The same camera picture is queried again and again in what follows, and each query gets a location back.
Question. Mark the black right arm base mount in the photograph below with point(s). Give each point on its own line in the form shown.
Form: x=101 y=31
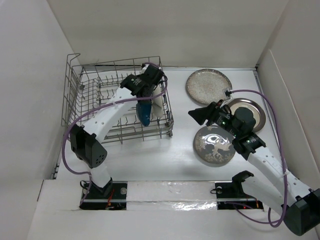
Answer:
x=230 y=194

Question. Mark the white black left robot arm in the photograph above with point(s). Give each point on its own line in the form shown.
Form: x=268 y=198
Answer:
x=142 y=92

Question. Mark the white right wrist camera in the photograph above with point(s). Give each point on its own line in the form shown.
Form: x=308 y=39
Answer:
x=226 y=95

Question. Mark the grey tree pattern plate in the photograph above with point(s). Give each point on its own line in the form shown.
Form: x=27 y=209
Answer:
x=214 y=145

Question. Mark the cream divided plate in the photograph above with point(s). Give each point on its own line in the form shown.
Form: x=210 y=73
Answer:
x=157 y=103

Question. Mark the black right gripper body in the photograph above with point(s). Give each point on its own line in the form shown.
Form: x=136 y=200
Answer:
x=223 y=119

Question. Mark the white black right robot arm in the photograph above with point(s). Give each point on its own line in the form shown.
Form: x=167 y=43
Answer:
x=297 y=204

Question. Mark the silver metal plate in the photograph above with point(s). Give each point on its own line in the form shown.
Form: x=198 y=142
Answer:
x=257 y=111

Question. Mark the silver metal rail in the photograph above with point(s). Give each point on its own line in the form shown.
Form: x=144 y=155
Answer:
x=94 y=201

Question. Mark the blue shell shaped dish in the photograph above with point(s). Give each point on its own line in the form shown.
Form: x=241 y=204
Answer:
x=143 y=111

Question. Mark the grey wire dish rack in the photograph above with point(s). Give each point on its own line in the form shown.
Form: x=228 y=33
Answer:
x=91 y=85

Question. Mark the speckled beige round plate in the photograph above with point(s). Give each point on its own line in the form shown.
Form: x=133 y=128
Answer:
x=207 y=85

